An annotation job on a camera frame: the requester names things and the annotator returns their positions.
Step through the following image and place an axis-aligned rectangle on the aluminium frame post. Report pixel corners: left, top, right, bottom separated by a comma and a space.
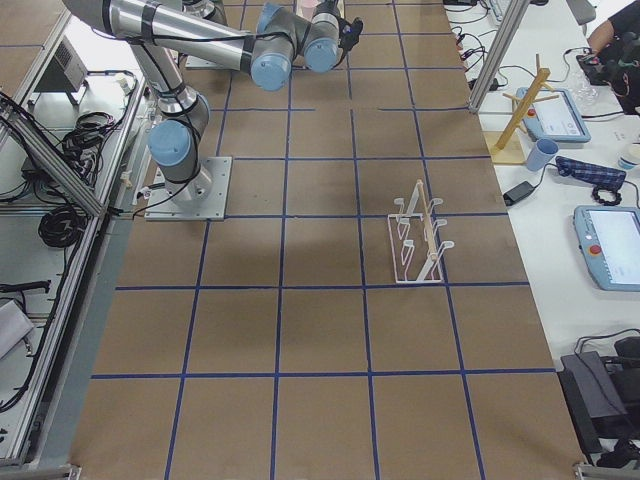
468, 0, 529, 114

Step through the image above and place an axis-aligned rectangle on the white paper cup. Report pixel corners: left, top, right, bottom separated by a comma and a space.
617, 142, 640, 170

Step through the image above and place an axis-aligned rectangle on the near teach pendant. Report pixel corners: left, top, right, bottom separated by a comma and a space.
573, 205, 639, 292

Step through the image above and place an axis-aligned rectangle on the black bead bracelet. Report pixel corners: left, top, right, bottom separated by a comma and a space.
591, 183, 623, 206

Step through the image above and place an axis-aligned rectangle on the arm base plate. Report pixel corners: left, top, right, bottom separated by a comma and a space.
143, 156, 232, 221
186, 56, 239, 71

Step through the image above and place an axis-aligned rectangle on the wooden cup tree stand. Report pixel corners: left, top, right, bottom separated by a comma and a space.
484, 55, 559, 165

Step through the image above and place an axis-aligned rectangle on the black power adapter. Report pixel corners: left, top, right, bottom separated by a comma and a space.
502, 181, 536, 207

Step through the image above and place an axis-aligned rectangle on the blue checkered cloth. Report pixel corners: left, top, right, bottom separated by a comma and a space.
555, 156, 626, 191

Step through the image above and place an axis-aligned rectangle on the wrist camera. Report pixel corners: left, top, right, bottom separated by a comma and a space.
340, 17, 364, 52

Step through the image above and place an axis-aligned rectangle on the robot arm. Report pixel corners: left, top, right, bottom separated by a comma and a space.
65, 1, 363, 203

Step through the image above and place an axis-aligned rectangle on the white wire cup rack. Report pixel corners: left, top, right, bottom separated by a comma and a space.
387, 179, 455, 285

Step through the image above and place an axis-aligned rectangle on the far teach pendant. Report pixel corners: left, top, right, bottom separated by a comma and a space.
523, 88, 591, 144

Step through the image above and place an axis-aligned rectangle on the teach pendant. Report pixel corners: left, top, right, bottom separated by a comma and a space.
573, 205, 639, 292
523, 88, 591, 144

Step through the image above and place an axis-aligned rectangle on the blue cup on desk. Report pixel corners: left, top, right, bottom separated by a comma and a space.
525, 138, 559, 172

